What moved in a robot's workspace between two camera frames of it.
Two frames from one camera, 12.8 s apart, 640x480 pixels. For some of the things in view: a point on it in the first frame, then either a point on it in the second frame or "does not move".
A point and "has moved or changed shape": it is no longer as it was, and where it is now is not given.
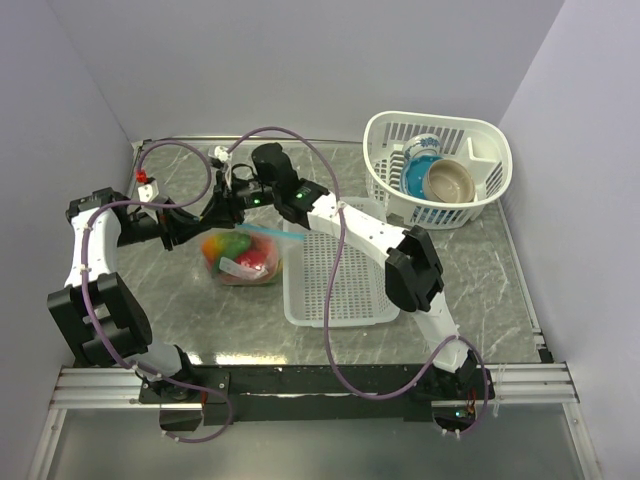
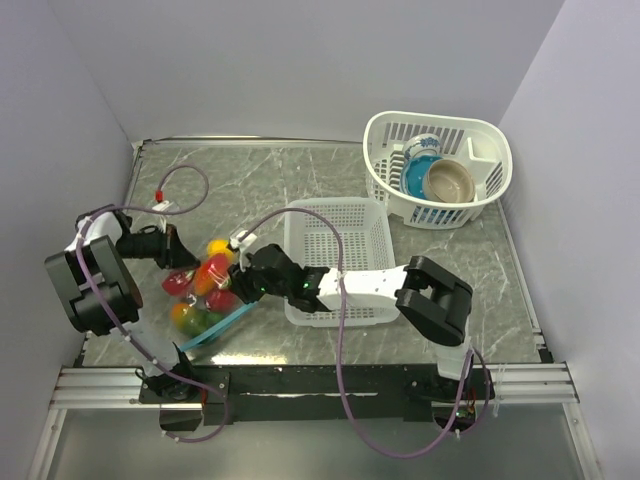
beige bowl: x=447 y=181 does not move
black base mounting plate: x=301 y=393 does not move
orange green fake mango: x=224 y=245 to x=188 y=320
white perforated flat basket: x=360 y=296 does not move
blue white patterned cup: x=422 y=144 does not move
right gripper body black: x=251 y=194 to x=252 y=287
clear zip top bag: x=246 y=255 has moved or changed shape
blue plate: x=414 y=175 does not move
